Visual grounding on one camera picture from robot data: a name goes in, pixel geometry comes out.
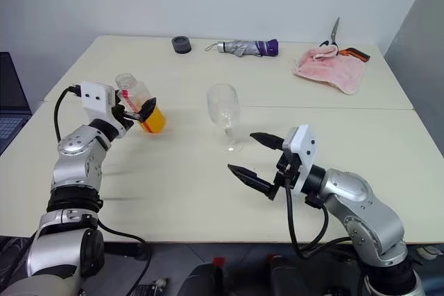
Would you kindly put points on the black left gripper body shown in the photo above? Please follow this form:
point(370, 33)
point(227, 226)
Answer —
point(121, 114)

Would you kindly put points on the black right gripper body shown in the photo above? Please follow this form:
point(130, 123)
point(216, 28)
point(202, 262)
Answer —
point(282, 171)

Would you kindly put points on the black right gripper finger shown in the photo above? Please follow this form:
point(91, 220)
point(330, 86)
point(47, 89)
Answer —
point(253, 178)
point(270, 141)

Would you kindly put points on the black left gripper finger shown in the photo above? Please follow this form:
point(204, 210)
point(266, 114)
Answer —
point(148, 109)

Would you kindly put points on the yellow liquid bottle red cap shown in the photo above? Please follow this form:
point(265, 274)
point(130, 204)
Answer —
point(156, 122)

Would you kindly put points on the clear wine glass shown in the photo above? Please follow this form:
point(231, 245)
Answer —
point(223, 109)

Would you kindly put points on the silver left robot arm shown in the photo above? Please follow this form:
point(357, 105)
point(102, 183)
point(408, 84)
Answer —
point(74, 167)

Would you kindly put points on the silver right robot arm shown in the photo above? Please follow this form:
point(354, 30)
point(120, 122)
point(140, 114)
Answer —
point(364, 206)

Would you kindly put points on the dark grey round container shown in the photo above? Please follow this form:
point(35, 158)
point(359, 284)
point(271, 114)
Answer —
point(181, 45)

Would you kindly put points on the pink towel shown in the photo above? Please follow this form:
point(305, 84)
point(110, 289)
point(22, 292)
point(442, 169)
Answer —
point(329, 70)

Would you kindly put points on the folded silver purple umbrella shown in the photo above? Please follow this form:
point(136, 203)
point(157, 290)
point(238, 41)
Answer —
point(246, 47)

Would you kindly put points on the dark rounded shape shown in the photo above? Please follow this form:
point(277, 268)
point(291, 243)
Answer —
point(206, 282)
point(295, 280)

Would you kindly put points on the dark laptop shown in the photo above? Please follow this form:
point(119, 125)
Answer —
point(10, 102)

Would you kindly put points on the orange black hand tool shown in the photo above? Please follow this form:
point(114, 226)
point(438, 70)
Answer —
point(355, 54)

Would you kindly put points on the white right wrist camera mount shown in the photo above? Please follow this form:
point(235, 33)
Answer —
point(303, 152)

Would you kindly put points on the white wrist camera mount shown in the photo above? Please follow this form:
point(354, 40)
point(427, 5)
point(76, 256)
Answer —
point(95, 100)
point(303, 152)

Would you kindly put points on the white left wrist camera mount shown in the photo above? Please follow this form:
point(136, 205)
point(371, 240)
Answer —
point(95, 100)

